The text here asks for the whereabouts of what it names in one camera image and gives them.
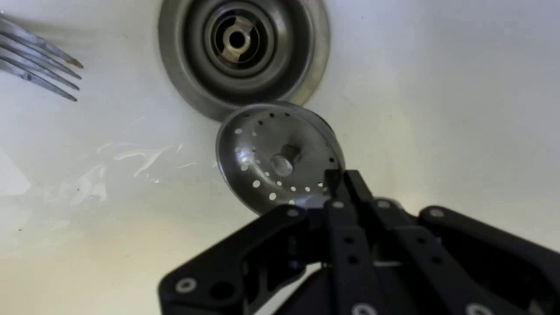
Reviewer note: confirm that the round metal sink strainer cover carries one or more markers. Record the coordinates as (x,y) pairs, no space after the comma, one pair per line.
(274,158)

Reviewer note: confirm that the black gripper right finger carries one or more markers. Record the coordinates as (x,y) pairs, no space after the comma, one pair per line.
(443,256)

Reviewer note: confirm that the white sink basin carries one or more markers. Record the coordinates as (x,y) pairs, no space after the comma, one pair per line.
(438,105)

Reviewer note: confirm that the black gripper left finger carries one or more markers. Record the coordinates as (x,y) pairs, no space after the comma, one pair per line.
(263,263)

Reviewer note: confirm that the metal sink drain hole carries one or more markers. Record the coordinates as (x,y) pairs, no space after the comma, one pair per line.
(239,41)

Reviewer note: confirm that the metal fork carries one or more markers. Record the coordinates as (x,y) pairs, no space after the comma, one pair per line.
(41,62)

